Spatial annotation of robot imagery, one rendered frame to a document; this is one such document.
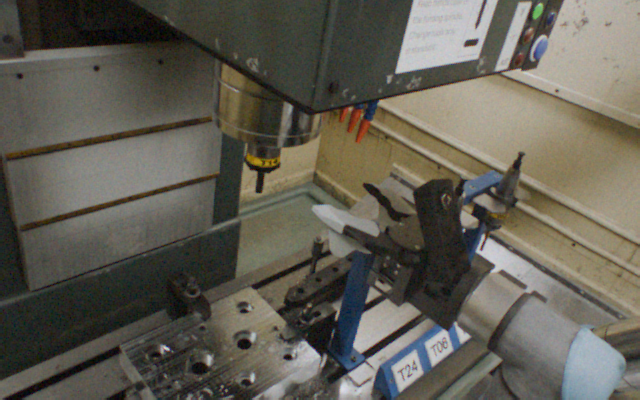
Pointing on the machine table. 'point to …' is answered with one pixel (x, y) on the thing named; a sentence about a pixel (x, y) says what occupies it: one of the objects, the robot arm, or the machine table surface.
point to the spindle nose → (258, 112)
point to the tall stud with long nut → (315, 253)
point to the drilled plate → (181, 337)
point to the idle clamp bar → (330, 275)
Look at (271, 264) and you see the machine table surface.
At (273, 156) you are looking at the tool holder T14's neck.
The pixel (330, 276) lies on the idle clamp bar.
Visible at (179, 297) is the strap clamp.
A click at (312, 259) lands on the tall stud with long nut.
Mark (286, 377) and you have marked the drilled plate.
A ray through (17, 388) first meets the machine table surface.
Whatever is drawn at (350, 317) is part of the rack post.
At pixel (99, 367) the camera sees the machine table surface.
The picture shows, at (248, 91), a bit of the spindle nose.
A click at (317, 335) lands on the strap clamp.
